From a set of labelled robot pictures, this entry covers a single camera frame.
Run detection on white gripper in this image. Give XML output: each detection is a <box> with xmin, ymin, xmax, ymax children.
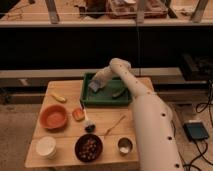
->
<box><xmin>92</xmin><ymin>67</ymin><xmax>113</xmax><ymax>88</ymax></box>

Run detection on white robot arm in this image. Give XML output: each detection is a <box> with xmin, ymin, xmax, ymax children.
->
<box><xmin>90</xmin><ymin>58</ymin><xmax>184</xmax><ymax>171</ymax></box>

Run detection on green plastic tray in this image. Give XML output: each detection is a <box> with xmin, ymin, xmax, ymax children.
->
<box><xmin>80</xmin><ymin>73</ymin><xmax>132</xmax><ymax>106</ymax></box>

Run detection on dark green cucumber piece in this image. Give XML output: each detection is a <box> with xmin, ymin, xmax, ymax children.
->
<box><xmin>112</xmin><ymin>88</ymin><xmax>126</xmax><ymax>99</ymax></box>

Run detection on wooden spoon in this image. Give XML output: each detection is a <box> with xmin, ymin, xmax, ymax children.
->
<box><xmin>103</xmin><ymin>115</ymin><xmax>126</xmax><ymax>137</ymax></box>

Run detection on small orange cup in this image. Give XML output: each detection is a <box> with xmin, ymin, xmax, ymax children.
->
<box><xmin>72</xmin><ymin>107</ymin><xmax>85</xmax><ymax>121</ymax></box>

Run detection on yellow banana toy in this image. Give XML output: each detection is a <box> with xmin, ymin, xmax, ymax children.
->
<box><xmin>51</xmin><ymin>93</ymin><xmax>67</xmax><ymax>103</ymax></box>

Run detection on orange plastic bowl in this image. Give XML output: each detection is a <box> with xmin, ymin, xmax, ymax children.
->
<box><xmin>39</xmin><ymin>105</ymin><xmax>68</xmax><ymax>130</ymax></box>

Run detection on small metal cup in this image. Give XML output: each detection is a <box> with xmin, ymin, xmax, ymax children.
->
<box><xmin>118</xmin><ymin>137</ymin><xmax>133</xmax><ymax>155</ymax></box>

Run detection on dark bowl with nuts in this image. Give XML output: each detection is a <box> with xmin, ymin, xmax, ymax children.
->
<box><xmin>75</xmin><ymin>134</ymin><xmax>103</xmax><ymax>162</ymax></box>

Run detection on white stacked cups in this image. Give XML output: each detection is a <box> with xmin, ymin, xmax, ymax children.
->
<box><xmin>36</xmin><ymin>136</ymin><xmax>56</xmax><ymax>159</ymax></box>

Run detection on black cable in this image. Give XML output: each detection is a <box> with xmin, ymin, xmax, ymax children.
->
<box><xmin>179</xmin><ymin>79</ymin><xmax>213</xmax><ymax>171</ymax></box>

